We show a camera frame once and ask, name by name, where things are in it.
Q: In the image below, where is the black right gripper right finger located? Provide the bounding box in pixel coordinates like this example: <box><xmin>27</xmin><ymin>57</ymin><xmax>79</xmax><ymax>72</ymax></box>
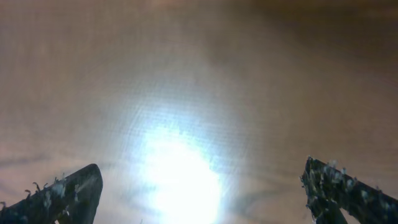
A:
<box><xmin>300</xmin><ymin>157</ymin><xmax>397</xmax><ymax>224</ymax></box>

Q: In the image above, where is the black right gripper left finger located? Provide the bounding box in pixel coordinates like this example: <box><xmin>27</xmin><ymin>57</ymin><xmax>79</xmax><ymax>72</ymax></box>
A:
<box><xmin>1</xmin><ymin>164</ymin><xmax>103</xmax><ymax>224</ymax></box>

